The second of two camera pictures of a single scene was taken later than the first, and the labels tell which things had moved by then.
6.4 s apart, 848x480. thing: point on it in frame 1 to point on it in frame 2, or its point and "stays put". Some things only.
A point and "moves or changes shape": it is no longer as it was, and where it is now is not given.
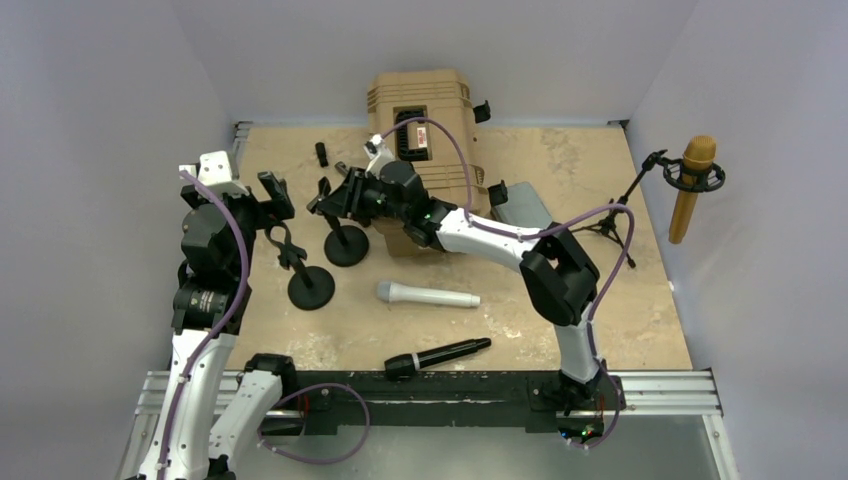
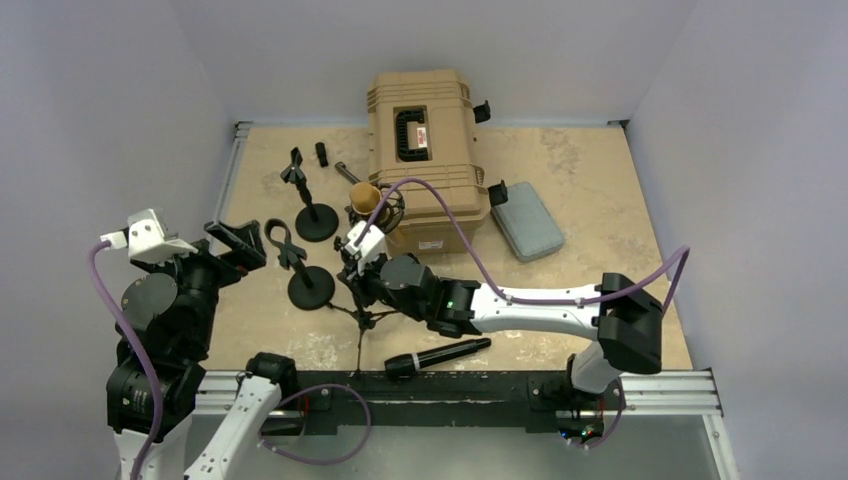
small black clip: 321,153 stays put
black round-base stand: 346,245 moves or changes shape
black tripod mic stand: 675,178 to 391,209
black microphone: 404,366 stays put
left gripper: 265,211 to 243,259
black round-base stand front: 312,287 stays put
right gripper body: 372,202 to 382,293
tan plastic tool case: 425,120 stays put
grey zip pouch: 524,208 stays put
